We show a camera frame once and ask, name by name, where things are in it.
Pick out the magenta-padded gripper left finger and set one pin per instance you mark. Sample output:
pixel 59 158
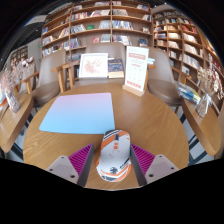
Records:
pixel 80 159

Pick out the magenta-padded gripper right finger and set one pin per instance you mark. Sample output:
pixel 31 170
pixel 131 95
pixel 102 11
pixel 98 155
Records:
pixel 145 160

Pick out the white orange patterned computer mouse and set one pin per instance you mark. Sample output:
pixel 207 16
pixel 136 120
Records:
pixel 113 156

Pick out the blue pink gradient mouse pad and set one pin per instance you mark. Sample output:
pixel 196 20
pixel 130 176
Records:
pixel 80 113

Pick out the round wooden side table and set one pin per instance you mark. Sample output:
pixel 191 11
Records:
pixel 203 130
pixel 11 123

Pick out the glass vase dried flowers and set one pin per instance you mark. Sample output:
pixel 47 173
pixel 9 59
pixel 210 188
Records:
pixel 12 101
pixel 202 106

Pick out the stack of colourful books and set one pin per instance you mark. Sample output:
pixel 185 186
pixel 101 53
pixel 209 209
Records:
pixel 188 93

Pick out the white red sign wooden base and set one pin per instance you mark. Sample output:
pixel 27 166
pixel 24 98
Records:
pixel 136 68

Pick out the white framed floral picture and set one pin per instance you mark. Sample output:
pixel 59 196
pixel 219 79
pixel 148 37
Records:
pixel 93 65

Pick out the dark cover book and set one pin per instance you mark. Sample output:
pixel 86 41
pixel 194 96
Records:
pixel 115 67

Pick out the light blue book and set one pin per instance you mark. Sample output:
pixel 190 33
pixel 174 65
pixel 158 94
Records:
pixel 151 61

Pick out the small distant wooden bookshelf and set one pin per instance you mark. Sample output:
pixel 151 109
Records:
pixel 19 55

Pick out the curved wooden bookshelf with books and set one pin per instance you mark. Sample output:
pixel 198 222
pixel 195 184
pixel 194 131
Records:
pixel 186 43

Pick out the wide wooden bookshelf with books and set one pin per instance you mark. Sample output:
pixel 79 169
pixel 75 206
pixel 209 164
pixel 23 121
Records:
pixel 96 26

